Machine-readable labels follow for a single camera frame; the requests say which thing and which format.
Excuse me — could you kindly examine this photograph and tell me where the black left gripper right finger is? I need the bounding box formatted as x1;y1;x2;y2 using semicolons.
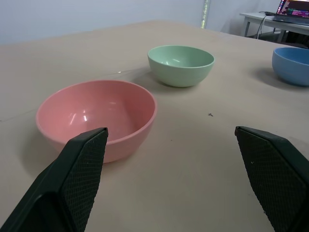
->
235;126;309;232

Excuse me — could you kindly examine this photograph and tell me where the blue plastic bowl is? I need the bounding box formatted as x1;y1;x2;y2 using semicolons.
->
272;47;309;87

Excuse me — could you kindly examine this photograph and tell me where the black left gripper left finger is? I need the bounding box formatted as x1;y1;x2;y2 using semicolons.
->
0;127;109;232

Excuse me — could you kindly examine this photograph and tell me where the pink plastic bowl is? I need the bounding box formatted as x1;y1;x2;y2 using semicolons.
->
36;80;158;163

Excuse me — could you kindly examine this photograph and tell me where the white hanging cable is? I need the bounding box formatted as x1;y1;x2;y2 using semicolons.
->
257;14;268;39

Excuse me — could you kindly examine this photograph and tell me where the green plastic bowl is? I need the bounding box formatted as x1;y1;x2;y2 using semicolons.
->
147;45;215;87

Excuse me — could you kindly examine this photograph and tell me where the open black laptop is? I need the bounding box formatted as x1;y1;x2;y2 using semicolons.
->
272;0;309;24

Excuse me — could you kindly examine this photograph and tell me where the white side table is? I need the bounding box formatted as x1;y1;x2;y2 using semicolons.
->
239;12;309;44

